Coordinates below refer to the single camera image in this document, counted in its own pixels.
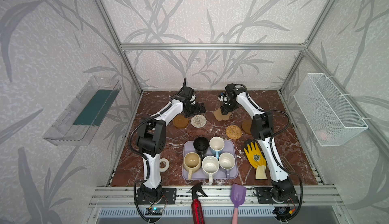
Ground colourful woven round coaster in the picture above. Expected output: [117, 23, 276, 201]
[190, 115, 207, 128]

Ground clear plastic wall shelf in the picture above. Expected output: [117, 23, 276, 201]
[43, 76, 122, 146]

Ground purple plastic scoop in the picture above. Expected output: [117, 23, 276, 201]
[230, 184, 247, 224]

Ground cork flower-shaped coaster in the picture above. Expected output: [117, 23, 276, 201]
[213, 108, 232, 121]

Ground red spray bottle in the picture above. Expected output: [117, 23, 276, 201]
[188, 182, 208, 224]

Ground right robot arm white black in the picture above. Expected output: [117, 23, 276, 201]
[218, 83, 296, 203]

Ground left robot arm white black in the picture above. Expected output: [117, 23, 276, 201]
[128, 79, 206, 204]

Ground small round wooden coaster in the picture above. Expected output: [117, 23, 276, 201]
[173, 115, 189, 128]

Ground white wire mesh basket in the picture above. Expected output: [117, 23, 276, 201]
[294, 73, 368, 147]

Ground large round wooden coaster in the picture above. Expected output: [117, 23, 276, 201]
[241, 119, 252, 135]

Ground woven rattan round coaster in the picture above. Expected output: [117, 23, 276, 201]
[225, 125, 242, 140]

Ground green circuit board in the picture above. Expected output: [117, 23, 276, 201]
[145, 207, 164, 216]

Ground black mug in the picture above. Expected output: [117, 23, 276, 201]
[193, 137, 209, 160]

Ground light blue mug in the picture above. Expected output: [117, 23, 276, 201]
[209, 137, 225, 159]

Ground lilac plastic tray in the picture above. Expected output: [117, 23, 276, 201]
[182, 141, 239, 183]

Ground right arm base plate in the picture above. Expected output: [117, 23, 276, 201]
[253, 187, 299, 204]

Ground white tape roll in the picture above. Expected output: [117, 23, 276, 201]
[159, 158, 170, 172]

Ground beige mug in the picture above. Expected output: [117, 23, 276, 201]
[183, 152, 202, 180]

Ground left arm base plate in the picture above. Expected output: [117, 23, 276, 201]
[136, 188, 177, 205]

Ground white mug front centre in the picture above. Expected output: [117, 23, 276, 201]
[202, 156, 220, 184]

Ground yellow black work glove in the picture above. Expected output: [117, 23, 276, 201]
[244, 140, 267, 180]

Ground lilac mug white inside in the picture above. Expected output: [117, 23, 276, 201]
[219, 152, 236, 179]

